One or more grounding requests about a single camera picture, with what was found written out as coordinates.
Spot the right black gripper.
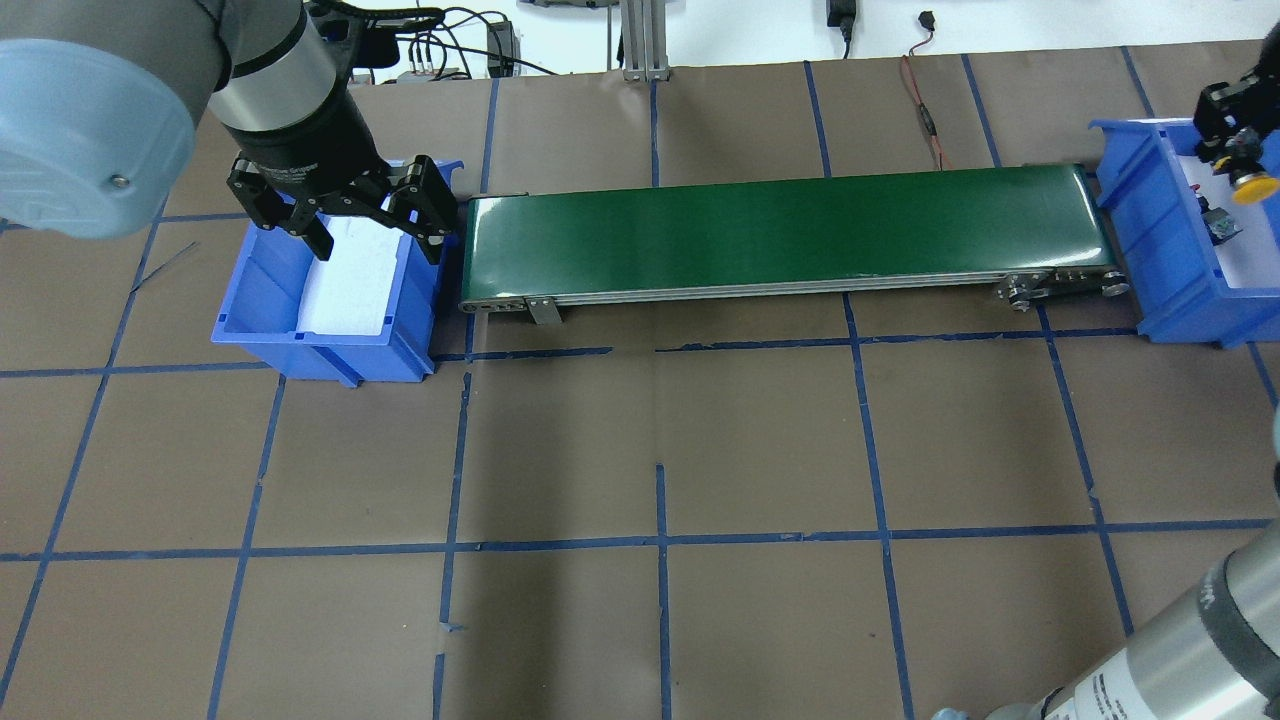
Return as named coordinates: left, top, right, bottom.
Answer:
left=1196, top=70, right=1279, bottom=161

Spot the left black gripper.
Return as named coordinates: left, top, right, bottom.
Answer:
left=227, top=90, right=460, bottom=266

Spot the yellow push button switch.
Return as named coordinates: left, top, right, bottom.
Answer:
left=1210, top=128, right=1279, bottom=206

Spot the red push button switch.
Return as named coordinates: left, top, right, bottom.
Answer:
left=1198, top=197, right=1243, bottom=247

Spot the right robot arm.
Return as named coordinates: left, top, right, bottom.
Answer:
left=993, top=31, right=1277, bottom=719

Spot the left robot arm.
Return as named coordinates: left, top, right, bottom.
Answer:
left=1, top=1, right=458, bottom=263

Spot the white foam pad left bin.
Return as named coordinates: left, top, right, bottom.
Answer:
left=296, top=217, right=408, bottom=337

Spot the white foam pad bin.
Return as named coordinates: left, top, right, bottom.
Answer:
left=1178, top=155, right=1279, bottom=290
left=296, top=217, right=408, bottom=337

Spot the left blue plastic bin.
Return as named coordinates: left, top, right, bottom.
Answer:
left=210, top=217, right=460, bottom=387

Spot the blue plastic bin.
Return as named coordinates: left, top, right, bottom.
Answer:
left=210, top=217, right=460, bottom=387
left=1091, top=118, right=1279, bottom=348

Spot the white foam pad right bin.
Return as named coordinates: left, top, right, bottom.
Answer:
left=1178, top=155, right=1279, bottom=290

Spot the right blue plastic bin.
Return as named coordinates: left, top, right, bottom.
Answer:
left=1091, top=118, right=1279, bottom=348

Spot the black power adapter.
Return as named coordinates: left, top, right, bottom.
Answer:
left=486, top=20, right=520, bottom=78

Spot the green conveyor belt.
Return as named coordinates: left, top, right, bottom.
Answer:
left=460, top=164, right=1130, bottom=324

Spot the red black conveyor wire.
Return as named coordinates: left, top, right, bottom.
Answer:
left=900, top=12, right=951, bottom=173

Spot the aluminium frame post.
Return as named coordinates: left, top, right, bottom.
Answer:
left=620, top=0, right=671, bottom=83

